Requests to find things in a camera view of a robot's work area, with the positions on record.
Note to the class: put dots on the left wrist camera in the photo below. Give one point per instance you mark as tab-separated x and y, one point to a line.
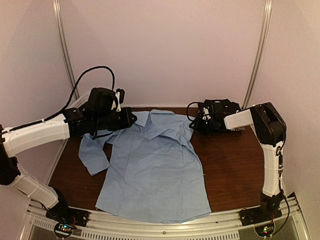
120	95

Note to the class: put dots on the left aluminium frame post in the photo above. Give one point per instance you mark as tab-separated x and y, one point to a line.
63	42

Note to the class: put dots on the light blue long sleeve shirt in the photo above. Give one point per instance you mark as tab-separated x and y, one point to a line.
153	173

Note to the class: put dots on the aluminium frame post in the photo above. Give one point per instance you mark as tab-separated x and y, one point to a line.
263	36
63	42

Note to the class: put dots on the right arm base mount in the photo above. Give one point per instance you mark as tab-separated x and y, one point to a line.
262	217

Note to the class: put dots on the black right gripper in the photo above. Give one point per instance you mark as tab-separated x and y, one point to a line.
198	125

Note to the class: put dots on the black folded polo shirt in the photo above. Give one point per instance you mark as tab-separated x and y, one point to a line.
222	106

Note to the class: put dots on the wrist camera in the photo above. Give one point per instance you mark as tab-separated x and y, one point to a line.
207	112
120	95

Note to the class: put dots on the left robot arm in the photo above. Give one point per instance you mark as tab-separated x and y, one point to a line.
101	111

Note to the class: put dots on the right aluminium frame post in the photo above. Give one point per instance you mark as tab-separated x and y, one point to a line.
263	36

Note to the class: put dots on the white plastic mesh basket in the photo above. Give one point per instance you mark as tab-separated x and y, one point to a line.
80	101

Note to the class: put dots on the front aluminium rail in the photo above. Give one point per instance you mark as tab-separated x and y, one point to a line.
222	225

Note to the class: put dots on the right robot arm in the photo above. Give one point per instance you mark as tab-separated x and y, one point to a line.
223	115

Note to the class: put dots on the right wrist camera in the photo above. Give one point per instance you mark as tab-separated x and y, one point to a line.
207	112

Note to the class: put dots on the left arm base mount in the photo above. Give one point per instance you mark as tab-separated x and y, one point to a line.
71	225

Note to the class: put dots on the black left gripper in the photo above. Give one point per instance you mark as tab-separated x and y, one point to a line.
126	122

